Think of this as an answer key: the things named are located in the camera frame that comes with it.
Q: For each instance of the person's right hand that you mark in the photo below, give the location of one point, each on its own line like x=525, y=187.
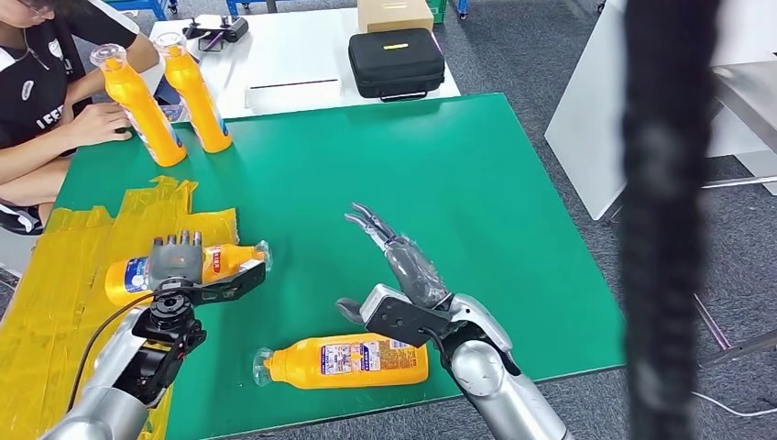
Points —
x=100, y=124

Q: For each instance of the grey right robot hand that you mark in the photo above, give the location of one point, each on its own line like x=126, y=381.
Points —
x=416, y=270

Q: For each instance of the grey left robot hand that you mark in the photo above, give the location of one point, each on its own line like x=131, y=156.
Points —
x=176, y=264

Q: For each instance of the orange plastic bottle clear cap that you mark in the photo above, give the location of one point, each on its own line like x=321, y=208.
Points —
x=340, y=361
x=145, y=115
x=203, y=109
x=234, y=255

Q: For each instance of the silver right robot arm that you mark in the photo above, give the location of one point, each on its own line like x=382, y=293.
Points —
x=504, y=388

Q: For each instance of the navy blue folder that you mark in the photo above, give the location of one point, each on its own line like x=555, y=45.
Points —
x=169, y=92

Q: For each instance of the grey smartphone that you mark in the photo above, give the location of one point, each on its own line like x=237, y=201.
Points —
x=176, y=113

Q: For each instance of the person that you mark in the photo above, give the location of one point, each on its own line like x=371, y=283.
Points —
x=30, y=79

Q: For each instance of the green table mat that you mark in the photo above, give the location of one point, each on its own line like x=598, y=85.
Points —
x=425, y=170

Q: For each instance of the blue metal rack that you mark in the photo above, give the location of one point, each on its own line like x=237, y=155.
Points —
x=152, y=6
x=234, y=6

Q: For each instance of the yellow tape covering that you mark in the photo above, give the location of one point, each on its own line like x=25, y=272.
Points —
x=54, y=340

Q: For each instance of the black handheld device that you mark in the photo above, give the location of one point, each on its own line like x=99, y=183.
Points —
x=235, y=28

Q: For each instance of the thin black strip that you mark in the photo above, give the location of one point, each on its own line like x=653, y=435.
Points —
x=294, y=84

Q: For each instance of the black zip carry case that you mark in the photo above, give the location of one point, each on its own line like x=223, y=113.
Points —
x=394, y=64

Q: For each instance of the white panel table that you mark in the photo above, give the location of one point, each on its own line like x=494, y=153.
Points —
x=583, y=121

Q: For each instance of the brown cardboard box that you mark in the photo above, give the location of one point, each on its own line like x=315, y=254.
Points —
x=394, y=15

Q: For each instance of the green plastic crate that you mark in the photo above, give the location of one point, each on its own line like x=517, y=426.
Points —
x=437, y=11

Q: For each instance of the stainless steel table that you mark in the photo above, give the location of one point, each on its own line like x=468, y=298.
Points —
x=749, y=91

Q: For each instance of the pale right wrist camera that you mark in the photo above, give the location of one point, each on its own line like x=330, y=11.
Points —
x=400, y=319

